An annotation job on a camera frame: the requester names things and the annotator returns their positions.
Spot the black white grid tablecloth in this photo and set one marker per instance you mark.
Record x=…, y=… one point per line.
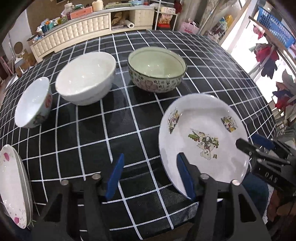
x=77, y=141

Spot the white wire shelf rack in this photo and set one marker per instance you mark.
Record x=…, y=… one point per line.
x=166, y=14

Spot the plain cream white bowl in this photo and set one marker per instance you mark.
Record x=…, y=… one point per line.
x=86, y=79

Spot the pink gift bag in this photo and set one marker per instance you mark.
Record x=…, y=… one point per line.
x=189, y=27

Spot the cream canister jar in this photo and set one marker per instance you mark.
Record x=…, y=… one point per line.
x=98, y=5

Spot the white plate cartoon prints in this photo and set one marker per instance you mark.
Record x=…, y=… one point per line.
x=205, y=129

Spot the white bowl floral outside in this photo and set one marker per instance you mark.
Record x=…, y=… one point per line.
x=34, y=105

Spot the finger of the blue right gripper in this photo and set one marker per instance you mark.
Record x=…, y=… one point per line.
x=263, y=141

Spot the blue plastic basket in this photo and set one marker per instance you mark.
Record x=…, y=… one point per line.
x=275, y=27

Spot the plain white plate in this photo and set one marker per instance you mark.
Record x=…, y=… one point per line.
x=28, y=201

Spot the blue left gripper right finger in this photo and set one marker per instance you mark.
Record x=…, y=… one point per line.
x=189, y=174

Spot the white plate pink petals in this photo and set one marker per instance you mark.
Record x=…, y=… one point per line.
x=11, y=188

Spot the cream tufted TV cabinet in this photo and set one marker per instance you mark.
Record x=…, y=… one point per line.
x=94, y=25

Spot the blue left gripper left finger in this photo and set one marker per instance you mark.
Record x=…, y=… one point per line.
x=114, y=177

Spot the green bowl patterned outside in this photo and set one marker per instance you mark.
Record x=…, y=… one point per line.
x=156, y=69

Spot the white paper roll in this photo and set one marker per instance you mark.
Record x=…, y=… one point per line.
x=129, y=24

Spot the pink storage box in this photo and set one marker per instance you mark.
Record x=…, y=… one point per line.
x=81, y=12

